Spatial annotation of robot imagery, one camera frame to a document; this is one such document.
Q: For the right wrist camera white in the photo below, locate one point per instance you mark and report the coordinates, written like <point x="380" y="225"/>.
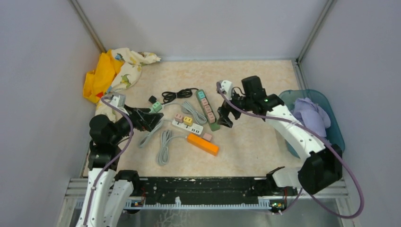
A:
<point x="225" y="87"/>

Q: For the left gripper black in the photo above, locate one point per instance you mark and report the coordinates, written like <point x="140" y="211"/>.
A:
<point x="143" y="120"/>

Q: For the small white green-plug strip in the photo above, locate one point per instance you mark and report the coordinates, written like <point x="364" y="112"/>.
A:
<point x="156" y="107"/>

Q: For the yellow plug adapter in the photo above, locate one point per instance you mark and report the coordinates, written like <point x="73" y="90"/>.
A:
<point x="188" y="121"/>

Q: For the purple cloth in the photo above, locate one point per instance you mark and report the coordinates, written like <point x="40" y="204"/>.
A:
<point x="312" y="116"/>

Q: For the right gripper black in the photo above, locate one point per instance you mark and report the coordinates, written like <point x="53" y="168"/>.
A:
<point x="223" y="112"/>

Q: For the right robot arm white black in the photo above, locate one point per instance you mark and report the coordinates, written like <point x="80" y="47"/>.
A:
<point x="320" y="167"/>

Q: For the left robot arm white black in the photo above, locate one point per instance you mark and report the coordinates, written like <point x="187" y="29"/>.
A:
<point x="108" y="189"/>

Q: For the teal plastic bin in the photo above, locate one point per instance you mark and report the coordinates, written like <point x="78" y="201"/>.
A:
<point x="334" y="136"/>

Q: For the orange power strip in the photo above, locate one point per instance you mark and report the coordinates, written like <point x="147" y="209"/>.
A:
<point x="203" y="144"/>

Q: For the green long power strip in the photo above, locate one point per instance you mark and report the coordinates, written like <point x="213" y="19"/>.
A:
<point x="207" y="109"/>

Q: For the grey coiled cable small strip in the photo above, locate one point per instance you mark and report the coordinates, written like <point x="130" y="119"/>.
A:
<point x="187" y="108"/>

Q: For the black plug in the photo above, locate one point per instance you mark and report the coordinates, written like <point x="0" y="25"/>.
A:
<point x="152" y="99"/>

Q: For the white usb power strip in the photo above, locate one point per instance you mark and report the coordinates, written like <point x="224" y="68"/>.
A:
<point x="194" y="128"/>

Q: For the yellow dinosaur cloth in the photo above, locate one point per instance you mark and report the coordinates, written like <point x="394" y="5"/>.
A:
<point x="117" y="70"/>

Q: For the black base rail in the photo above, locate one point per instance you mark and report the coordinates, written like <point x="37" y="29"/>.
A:
<point x="205" y="190"/>

